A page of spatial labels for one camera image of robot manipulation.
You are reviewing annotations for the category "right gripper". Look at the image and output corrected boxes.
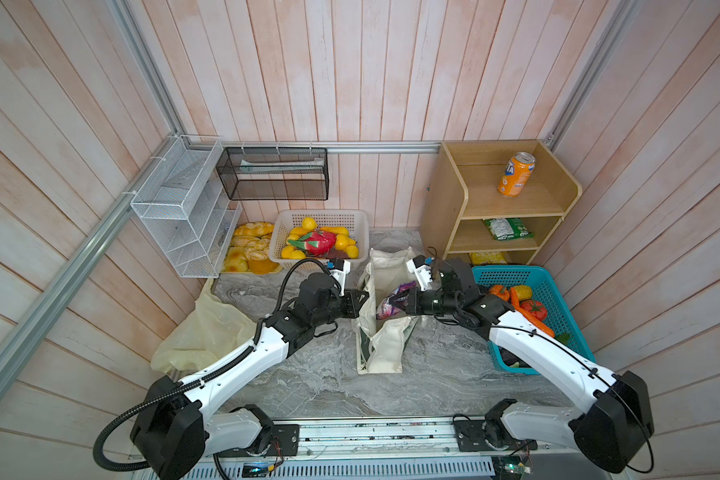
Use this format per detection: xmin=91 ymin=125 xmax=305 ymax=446
xmin=387 ymin=287 xmax=458 ymax=317

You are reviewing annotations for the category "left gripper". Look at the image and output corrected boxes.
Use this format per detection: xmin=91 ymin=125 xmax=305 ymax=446
xmin=312 ymin=288 xmax=369 ymax=326

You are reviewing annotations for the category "purple snack packet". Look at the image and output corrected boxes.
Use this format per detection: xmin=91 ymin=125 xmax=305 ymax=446
xmin=376 ymin=282 xmax=417 ymax=320

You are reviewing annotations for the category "canvas tote bag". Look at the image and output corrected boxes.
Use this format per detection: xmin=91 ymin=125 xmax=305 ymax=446
xmin=354 ymin=248 xmax=419 ymax=375

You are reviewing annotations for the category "yellow plastic bag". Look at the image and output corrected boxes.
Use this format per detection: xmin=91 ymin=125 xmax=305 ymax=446
xmin=151 ymin=279 xmax=255 ymax=375

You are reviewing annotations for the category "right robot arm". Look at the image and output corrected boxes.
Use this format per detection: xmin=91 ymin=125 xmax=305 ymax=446
xmin=389 ymin=255 xmax=654 ymax=473

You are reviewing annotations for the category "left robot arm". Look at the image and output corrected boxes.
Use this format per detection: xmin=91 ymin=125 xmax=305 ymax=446
xmin=92 ymin=273 xmax=370 ymax=479

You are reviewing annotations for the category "orange pumpkin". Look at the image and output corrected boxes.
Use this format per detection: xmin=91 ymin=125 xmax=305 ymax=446
xmin=489 ymin=284 xmax=511 ymax=302

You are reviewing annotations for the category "yellow snack packet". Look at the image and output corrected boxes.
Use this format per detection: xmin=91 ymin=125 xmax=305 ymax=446
xmin=469 ymin=251 xmax=509 ymax=266

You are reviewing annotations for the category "dragon fruit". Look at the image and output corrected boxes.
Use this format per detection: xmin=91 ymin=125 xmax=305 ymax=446
xmin=287 ymin=230 xmax=337 ymax=257

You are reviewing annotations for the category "carrot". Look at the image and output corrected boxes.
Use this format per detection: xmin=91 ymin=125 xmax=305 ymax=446
xmin=509 ymin=285 xmax=555 ymax=338

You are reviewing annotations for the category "yellow bell pepper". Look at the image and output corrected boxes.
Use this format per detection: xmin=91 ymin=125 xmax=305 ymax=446
xmin=510 ymin=285 xmax=533 ymax=303

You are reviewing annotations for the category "white plastic basket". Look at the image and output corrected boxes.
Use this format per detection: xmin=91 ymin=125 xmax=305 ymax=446
xmin=268 ymin=210 xmax=369 ymax=268

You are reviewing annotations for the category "green snack packet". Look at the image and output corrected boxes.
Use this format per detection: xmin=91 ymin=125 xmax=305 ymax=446
xmin=483 ymin=218 xmax=533 ymax=241

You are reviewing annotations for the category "red tomato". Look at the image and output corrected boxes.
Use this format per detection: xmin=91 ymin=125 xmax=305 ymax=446
xmin=520 ymin=299 xmax=548 ymax=322

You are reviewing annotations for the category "teal plastic basket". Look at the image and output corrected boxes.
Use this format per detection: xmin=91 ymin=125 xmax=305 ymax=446
xmin=472 ymin=265 xmax=595 ymax=361

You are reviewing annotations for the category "wooden shelf unit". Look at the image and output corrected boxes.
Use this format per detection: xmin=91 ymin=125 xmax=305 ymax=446
xmin=419 ymin=139 xmax=582 ymax=265

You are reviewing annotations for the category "orange soda can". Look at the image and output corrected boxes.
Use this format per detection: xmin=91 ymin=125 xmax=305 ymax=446
xmin=498 ymin=152 xmax=536 ymax=197

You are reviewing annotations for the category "black mesh basket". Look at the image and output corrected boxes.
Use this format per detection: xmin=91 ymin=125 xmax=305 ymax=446
xmin=216 ymin=146 xmax=330 ymax=201

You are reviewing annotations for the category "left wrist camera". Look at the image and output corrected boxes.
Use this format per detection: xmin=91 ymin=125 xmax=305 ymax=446
xmin=326 ymin=258 xmax=351 ymax=297

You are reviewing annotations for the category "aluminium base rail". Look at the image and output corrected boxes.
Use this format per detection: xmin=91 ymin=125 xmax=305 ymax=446
xmin=187 ymin=415 xmax=610 ymax=479

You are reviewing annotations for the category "white wire rack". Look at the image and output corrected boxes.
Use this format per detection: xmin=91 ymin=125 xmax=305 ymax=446
xmin=131 ymin=134 xmax=242 ymax=279

